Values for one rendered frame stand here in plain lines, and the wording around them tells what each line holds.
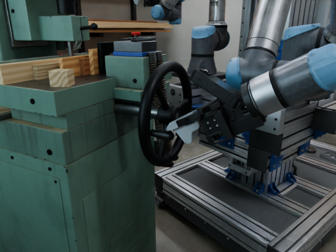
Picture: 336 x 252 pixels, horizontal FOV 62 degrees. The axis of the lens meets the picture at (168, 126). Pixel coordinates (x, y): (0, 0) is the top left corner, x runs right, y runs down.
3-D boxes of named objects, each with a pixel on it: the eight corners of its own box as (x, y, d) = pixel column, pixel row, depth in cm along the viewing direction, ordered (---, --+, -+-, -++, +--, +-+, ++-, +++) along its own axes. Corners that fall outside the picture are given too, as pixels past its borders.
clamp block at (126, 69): (143, 90, 78) (142, 57, 75) (105, 86, 84) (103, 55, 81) (167, 82, 90) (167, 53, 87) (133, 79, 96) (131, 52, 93)
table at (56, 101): (87, 123, 60) (84, 96, 58) (-2, 106, 73) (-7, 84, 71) (193, 80, 111) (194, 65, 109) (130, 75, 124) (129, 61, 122)
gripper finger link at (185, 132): (170, 152, 62) (204, 139, 57) (158, 128, 62) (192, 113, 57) (176, 147, 65) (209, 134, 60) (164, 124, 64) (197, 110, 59)
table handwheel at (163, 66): (196, 52, 81) (197, 139, 93) (138, 49, 90) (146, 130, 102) (145, 77, 58) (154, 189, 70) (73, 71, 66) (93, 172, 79)
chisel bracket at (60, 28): (74, 46, 80) (71, 15, 78) (40, 45, 86) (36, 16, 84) (91, 45, 87) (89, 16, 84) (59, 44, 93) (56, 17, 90)
